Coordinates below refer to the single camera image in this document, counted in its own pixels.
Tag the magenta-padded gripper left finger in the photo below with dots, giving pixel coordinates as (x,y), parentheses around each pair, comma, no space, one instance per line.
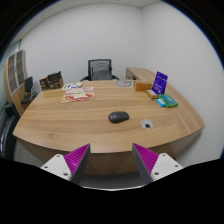
(78,159)

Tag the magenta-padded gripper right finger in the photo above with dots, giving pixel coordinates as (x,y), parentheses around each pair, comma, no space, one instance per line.
(146,160)

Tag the black computer mouse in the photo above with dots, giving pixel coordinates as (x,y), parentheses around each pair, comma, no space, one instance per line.
(118,117)

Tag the pink cartoon print mouse pad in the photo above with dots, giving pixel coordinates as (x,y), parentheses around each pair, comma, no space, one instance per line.
(78,95)

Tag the small blue box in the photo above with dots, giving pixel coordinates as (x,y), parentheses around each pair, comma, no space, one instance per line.
(161,102)

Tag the green flat box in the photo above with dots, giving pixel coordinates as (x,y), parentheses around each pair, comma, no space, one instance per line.
(169,101)

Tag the small tan box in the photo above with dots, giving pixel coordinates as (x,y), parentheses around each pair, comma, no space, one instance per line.
(152,94)

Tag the orange box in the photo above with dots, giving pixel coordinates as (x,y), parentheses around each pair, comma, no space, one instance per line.
(143,86)

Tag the white sticker sheet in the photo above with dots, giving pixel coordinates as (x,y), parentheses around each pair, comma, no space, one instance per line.
(71,85)

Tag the large black leather chair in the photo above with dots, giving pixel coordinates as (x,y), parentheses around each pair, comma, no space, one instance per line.
(8,130)

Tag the large brown cardboard box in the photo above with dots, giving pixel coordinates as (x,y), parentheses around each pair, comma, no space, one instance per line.
(56,84)

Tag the purple standing card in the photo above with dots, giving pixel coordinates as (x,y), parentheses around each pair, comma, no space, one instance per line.
(160,81)

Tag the clear bag with round print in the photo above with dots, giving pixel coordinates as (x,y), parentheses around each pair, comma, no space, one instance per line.
(124,83)

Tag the small brown cardboard box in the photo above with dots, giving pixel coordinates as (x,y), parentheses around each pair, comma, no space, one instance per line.
(43,83)

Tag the black carton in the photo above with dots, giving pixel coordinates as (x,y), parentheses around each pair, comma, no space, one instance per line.
(54,76)

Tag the wooden side desk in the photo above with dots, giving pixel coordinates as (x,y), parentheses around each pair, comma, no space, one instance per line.
(141,73)

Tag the small black chair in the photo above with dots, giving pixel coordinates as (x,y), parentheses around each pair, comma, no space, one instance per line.
(28,85)

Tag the grey backpack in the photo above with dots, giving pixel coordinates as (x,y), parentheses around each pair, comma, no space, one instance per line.
(100,71)

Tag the black mesh office chair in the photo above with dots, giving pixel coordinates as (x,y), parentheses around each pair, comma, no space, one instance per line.
(100,61)

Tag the wooden shelf unit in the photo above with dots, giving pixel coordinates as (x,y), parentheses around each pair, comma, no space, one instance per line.
(13,73)

